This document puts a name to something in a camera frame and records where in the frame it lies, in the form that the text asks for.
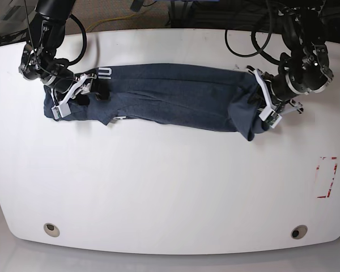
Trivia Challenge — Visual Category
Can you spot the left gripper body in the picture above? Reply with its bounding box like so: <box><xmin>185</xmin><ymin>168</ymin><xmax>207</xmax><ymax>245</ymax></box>
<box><xmin>246</xmin><ymin>65</ymin><xmax>304</xmax><ymax>115</ymax></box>

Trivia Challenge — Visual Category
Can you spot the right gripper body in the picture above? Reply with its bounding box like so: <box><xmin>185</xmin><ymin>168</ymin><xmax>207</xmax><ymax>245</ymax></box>
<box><xmin>51</xmin><ymin>73</ymin><xmax>98</xmax><ymax>106</ymax></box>

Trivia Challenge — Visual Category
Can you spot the dark blue T-shirt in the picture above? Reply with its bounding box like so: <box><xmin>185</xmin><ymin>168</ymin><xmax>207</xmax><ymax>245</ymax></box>
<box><xmin>42</xmin><ymin>63</ymin><xmax>273</xmax><ymax>142</ymax></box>

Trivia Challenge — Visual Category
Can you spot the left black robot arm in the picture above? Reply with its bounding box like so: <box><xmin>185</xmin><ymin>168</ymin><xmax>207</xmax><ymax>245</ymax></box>
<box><xmin>248</xmin><ymin>1</ymin><xmax>334</xmax><ymax>114</ymax></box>

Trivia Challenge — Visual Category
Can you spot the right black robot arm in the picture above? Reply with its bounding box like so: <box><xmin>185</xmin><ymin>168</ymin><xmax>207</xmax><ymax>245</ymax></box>
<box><xmin>19</xmin><ymin>1</ymin><xmax>110</xmax><ymax>111</ymax></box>

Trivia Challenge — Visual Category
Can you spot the red tape rectangle marking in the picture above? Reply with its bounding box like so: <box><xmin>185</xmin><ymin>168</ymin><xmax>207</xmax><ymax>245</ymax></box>
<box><xmin>314</xmin><ymin>156</ymin><xmax>338</xmax><ymax>199</ymax></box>

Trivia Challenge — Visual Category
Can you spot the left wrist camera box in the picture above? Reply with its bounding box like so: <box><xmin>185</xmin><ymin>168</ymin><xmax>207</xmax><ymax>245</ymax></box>
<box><xmin>259</xmin><ymin>108</ymin><xmax>282</xmax><ymax>129</ymax></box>

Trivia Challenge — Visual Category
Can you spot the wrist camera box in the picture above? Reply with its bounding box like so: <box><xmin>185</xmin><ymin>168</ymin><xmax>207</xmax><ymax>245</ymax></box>
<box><xmin>52</xmin><ymin>104</ymin><xmax>71</xmax><ymax>120</ymax></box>
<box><xmin>259</xmin><ymin>108</ymin><xmax>282</xmax><ymax>129</ymax></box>

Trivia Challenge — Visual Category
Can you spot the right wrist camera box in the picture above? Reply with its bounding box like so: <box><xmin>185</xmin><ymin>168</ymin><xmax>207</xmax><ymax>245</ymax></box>
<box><xmin>52</xmin><ymin>104</ymin><xmax>71</xmax><ymax>120</ymax></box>

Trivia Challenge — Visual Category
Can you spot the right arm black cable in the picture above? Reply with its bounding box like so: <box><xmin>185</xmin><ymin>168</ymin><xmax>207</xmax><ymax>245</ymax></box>
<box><xmin>24</xmin><ymin>0</ymin><xmax>88</xmax><ymax>71</ymax></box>

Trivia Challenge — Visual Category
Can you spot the yellow cable on floor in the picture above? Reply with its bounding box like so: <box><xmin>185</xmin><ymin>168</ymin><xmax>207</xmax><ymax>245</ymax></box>
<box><xmin>86</xmin><ymin>11</ymin><xmax>137</xmax><ymax>32</ymax></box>

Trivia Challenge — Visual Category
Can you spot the right table cable grommet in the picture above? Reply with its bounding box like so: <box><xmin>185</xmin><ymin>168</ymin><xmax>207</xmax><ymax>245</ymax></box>
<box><xmin>291</xmin><ymin>225</ymin><xmax>308</xmax><ymax>240</ymax></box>

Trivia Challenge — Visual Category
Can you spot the table cable grommet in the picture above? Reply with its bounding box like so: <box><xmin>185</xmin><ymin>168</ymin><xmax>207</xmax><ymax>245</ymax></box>
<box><xmin>291</xmin><ymin>225</ymin><xmax>308</xmax><ymax>240</ymax></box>
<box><xmin>44</xmin><ymin>223</ymin><xmax>60</xmax><ymax>237</ymax></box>

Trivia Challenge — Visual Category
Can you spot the left table cable grommet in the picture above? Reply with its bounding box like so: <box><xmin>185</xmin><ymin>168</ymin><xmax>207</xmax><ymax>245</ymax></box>
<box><xmin>44</xmin><ymin>223</ymin><xmax>60</xmax><ymax>237</ymax></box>

